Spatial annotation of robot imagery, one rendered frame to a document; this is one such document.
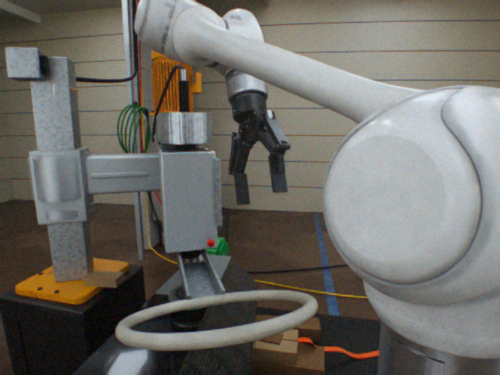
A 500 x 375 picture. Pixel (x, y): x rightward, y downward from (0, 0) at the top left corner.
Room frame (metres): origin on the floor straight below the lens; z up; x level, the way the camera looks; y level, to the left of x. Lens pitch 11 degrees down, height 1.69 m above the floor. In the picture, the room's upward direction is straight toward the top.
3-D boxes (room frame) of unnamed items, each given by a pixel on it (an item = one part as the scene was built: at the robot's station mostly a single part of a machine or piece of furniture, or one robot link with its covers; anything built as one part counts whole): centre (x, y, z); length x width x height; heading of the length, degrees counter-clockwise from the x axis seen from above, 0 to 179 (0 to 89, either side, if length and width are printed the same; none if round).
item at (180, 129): (1.67, 0.37, 1.66); 0.96 x 0.25 x 0.17; 17
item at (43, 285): (1.78, 1.09, 0.76); 0.49 x 0.49 x 0.05; 77
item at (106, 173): (1.84, 0.90, 1.41); 0.74 x 0.34 x 0.25; 106
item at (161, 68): (1.97, 0.45, 1.94); 0.31 x 0.28 x 0.40; 107
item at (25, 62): (1.64, 1.13, 2.00); 0.20 x 0.18 x 0.15; 77
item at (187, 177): (1.41, 0.30, 1.36); 0.36 x 0.22 x 0.45; 17
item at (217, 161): (1.30, 0.14, 1.41); 0.08 x 0.03 x 0.28; 17
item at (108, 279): (1.68, 0.86, 0.81); 0.20 x 0.10 x 0.05; 85
